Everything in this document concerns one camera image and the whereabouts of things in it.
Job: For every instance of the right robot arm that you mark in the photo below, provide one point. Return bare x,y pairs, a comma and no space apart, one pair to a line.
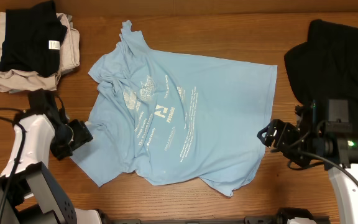
323,136

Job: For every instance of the black t-shirt on right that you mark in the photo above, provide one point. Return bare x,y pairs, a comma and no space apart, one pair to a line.
326,66

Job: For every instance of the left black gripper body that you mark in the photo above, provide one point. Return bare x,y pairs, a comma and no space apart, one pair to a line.
69,137

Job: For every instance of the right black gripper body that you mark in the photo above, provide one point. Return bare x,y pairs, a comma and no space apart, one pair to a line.
289,142

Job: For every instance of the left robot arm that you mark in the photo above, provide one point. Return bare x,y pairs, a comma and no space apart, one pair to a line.
28,191

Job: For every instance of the folded beige garment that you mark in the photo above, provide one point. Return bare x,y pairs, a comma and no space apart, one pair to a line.
15,80

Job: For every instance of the folded black garment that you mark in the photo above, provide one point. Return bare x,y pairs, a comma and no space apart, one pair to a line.
32,41

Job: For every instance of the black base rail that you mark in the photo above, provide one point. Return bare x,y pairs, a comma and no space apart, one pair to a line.
283,216

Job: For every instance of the light blue printed t-shirt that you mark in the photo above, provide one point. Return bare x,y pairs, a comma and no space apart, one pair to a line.
174,117

